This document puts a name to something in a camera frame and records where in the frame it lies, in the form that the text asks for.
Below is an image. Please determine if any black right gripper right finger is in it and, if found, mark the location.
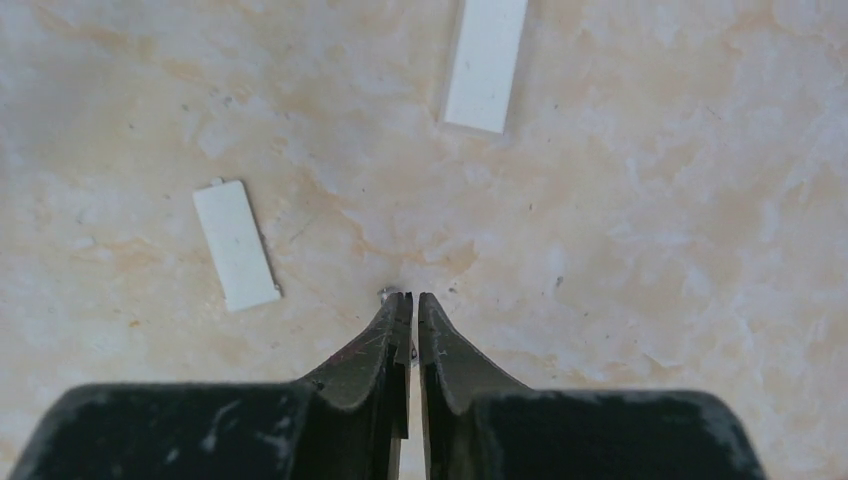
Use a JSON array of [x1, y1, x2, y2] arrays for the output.
[[418, 293, 766, 479]]

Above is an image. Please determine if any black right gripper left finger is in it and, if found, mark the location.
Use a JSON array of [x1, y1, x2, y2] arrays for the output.
[[11, 293, 413, 479]]

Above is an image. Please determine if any small white battery door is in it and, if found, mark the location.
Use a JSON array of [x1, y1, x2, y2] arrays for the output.
[[193, 178, 282, 312]]

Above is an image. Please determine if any white remote control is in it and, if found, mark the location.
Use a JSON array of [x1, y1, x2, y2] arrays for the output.
[[439, 0, 528, 135]]

